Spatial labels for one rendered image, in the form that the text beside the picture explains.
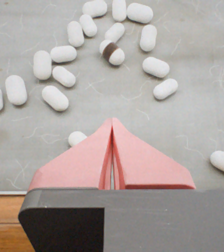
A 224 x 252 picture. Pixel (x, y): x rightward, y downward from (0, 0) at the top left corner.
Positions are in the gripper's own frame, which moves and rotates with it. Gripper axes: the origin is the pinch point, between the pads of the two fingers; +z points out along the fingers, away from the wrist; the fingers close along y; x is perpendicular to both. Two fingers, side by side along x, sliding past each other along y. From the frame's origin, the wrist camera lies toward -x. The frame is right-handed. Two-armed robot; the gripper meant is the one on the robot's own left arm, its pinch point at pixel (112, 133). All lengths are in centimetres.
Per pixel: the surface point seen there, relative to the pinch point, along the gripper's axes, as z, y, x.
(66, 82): 13.0, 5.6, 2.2
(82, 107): 11.9, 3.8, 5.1
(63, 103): 10.7, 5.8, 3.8
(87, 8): 21.0, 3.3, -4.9
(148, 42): 16.8, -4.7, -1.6
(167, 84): 12.4, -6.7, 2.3
